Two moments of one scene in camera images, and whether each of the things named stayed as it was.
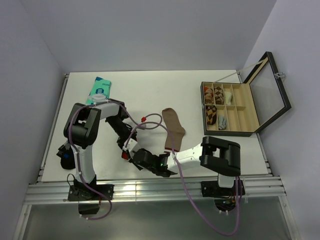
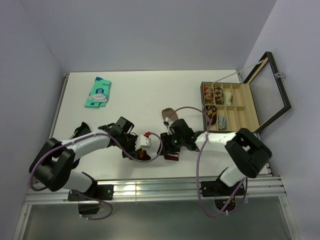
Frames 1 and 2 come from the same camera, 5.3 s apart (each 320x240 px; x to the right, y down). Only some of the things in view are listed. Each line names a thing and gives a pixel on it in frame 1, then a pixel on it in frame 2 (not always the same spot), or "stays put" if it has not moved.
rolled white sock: (228, 97) stays put
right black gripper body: (153, 170) -> (173, 141)
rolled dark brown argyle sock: (211, 112) stays put
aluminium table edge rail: (148, 189) stays put
